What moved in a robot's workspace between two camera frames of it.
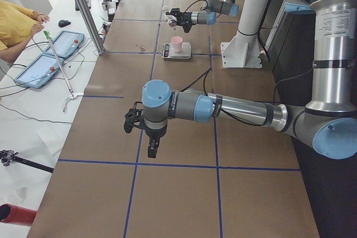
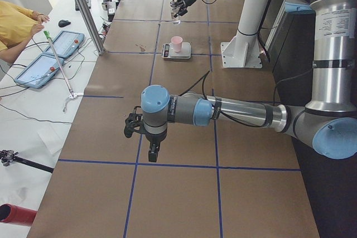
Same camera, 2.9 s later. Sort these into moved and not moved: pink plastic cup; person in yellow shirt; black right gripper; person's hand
Moved: black right gripper
Not moved: pink plastic cup; person's hand; person in yellow shirt
